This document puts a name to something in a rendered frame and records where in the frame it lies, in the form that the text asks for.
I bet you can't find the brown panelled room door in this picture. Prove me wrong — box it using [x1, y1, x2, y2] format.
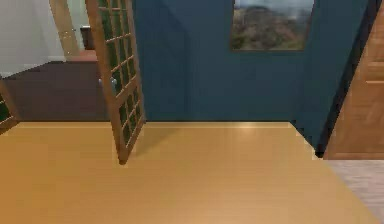
[322, 2, 384, 161]

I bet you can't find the silver door handle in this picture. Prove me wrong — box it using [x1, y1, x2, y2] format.
[98, 76, 118, 93]

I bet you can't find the dark brown cabinet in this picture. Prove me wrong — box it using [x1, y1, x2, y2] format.
[79, 25, 96, 51]

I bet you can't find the wooden glass-paned room door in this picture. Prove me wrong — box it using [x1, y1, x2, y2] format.
[0, 79, 22, 136]
[84, 0, 147, 166]

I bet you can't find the light wooden room door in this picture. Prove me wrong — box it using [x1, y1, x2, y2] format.
[49, 0, 82, 58]

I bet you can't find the framed landscape picture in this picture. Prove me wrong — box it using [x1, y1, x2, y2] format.
[229, 0, 316, 53]

